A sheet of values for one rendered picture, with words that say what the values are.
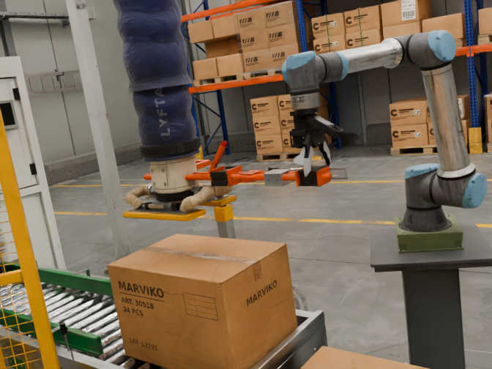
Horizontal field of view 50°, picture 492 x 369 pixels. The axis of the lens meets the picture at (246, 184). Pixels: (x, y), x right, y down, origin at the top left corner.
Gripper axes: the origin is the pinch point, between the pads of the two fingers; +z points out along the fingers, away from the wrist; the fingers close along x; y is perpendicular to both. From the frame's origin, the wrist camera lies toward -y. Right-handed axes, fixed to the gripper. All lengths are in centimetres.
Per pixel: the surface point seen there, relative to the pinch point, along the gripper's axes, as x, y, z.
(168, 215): 16, 54, 12
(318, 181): 4.7, -1.7, 1.8
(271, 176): 3.8, 15.7, 0.3
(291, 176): 3.6, 8.3, 0.7
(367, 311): -151, 63, 127
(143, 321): 21, 73, 54
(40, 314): 45, 101, 44
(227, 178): 5.2, 33.5, 0.7
